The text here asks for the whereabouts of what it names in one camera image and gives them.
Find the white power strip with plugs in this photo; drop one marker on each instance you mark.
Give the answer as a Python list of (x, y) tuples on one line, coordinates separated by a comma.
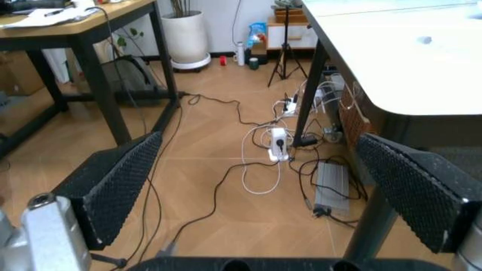
[(290, 108)]

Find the small grey trash scrap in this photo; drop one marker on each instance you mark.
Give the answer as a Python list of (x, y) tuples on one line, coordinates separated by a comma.
[(424, 39)]

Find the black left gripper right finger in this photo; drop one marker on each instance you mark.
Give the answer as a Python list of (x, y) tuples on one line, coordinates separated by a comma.
[(410, 180)]

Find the black tripod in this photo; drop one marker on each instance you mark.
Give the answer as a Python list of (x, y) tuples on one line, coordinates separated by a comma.
[(286, 56)]

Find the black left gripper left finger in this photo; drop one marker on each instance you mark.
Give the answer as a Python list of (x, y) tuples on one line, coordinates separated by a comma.
[(113, 180)]

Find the blue snack bag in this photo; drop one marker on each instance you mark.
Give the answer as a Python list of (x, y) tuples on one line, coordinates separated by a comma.
[(257, 33)]

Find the small red cup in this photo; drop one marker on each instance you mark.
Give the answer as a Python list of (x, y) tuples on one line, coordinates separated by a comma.
[(223, 60)]

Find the tall plant stems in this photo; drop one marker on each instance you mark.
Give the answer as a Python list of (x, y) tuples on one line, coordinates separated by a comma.
[(180, 8)]

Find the grey ribbed power brick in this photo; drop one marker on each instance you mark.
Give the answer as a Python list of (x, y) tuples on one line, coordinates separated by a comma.
[(331, 183)]

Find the white low cabinet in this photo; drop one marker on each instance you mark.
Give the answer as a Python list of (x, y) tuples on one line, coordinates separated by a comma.
[(276, 35)]

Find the white table with black legs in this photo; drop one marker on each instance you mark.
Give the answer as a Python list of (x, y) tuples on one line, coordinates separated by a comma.
[(395, 70)]

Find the small green leafy plant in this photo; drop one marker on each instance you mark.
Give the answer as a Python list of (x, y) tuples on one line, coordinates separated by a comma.
[(133, 33)]

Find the brown perforated panel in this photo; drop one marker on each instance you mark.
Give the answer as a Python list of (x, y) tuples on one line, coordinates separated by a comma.
[(352, 121)]

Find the white round plant dolly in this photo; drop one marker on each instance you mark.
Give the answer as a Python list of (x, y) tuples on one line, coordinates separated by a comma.
[(192, 65)]

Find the dark green mug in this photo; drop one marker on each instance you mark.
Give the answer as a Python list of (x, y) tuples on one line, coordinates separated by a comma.
[(254, 64)]

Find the black pen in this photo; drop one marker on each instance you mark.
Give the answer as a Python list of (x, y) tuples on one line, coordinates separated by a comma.
[(53, 12)]

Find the stack of white papers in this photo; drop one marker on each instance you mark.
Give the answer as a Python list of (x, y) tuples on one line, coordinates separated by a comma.
[(41, 19)]

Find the black power adapter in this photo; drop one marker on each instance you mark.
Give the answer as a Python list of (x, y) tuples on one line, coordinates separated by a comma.
[(309, 140)]

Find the white bottle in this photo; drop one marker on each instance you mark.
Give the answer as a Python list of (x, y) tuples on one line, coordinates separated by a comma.
[(240, 53)]

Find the white cylindrical planter pot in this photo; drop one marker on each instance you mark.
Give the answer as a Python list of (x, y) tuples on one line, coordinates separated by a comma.
[(186, 36)]

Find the wooden storage box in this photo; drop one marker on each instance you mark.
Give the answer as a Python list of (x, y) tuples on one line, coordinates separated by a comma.
[(295, 14)]

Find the brown cardboard box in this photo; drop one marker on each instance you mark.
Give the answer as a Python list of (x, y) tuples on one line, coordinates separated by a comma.
[(19, 73)]

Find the wooden desk with black legs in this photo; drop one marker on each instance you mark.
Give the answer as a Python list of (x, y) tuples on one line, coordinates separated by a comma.
[(116, 14)]

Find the grey caster wheel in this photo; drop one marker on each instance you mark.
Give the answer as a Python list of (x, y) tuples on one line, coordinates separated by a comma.
[(333, 135)]

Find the white power strip with cube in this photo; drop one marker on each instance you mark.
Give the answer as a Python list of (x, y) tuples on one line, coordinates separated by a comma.
[(279, 144)]

